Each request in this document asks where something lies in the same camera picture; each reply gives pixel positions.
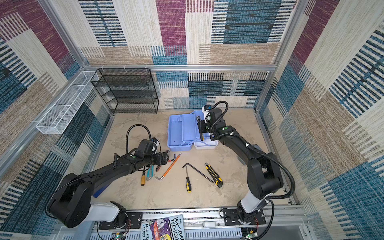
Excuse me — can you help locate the white and blue toolbox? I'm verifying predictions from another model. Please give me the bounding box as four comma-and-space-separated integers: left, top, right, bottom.
167, 110, 219, 152

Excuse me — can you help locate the black yellow screwdriver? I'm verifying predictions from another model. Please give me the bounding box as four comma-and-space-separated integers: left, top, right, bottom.
186, 168, 192, 193

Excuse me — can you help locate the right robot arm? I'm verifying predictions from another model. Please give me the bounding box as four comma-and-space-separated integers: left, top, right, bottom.
197, 101, 296, 225

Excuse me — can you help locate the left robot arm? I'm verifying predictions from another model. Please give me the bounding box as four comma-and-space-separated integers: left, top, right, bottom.
45, 135, 170, 229

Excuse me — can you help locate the orange hex key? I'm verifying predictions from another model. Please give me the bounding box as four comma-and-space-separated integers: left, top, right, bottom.
155, 153, 182, 181

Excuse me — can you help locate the teal utility knife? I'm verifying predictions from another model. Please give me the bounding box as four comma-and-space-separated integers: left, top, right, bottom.
146, 166, 155, 181

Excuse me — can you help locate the black hex key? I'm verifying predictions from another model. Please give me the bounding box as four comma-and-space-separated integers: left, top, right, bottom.
182, 163, 215, 184

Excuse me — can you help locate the yellow black utility knife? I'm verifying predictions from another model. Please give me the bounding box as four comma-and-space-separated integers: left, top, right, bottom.
205, 163, 223, 188

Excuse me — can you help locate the colourful treehouse book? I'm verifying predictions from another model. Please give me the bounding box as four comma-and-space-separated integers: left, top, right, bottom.
140, 215, 186, 240

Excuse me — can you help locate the blue tape dispenser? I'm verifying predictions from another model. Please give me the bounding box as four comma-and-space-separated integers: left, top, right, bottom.
93, 184, 109, 198

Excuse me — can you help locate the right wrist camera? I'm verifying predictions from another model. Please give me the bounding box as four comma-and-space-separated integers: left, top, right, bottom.
202, 104, 212, 122

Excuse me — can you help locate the wooden handle screwdriver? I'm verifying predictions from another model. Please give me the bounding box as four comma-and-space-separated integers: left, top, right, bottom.
141, 170, 146, 186

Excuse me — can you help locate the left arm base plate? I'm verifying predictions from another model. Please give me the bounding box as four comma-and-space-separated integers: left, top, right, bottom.
98, 212, 143, 230

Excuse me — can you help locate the black wire mesh shelf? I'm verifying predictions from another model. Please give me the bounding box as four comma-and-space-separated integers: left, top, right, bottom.
91, 68, 159, 114

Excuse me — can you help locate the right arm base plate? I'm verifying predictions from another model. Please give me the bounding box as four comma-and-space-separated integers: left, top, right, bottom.
219, 208, 266, 226

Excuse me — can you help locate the white wire mesh basket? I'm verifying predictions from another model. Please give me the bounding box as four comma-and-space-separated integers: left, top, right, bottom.
36, 71, 95, 135

